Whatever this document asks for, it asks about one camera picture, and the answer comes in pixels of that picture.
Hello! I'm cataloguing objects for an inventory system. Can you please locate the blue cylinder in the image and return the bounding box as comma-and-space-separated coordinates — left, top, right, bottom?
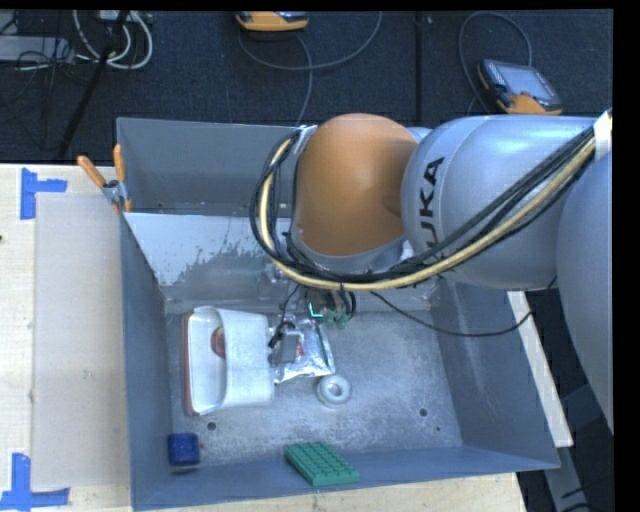
166, 431, 202, 470

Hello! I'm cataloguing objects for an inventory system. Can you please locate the silver foil packet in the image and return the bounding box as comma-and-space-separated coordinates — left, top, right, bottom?
271, 319, 337, 385

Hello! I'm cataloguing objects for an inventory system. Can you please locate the pale flat board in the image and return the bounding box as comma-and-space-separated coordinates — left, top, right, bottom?
29, 192, 132, 494

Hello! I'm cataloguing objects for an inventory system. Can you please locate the grey and black small tool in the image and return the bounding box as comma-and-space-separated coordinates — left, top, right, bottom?
268, 321, 305, 365

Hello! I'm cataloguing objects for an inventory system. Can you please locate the green studded flat block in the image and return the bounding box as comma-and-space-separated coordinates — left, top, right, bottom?
283, 441, 362, 488

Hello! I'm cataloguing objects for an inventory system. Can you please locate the white ring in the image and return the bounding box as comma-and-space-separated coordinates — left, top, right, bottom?
316, 374, 353, 408

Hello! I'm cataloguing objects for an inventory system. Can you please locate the white plastic container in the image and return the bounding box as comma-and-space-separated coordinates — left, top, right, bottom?
186, 305, 277, 416

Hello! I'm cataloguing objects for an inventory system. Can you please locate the grey metal bin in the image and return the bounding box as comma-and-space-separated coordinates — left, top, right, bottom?
115, 117, 562, 512

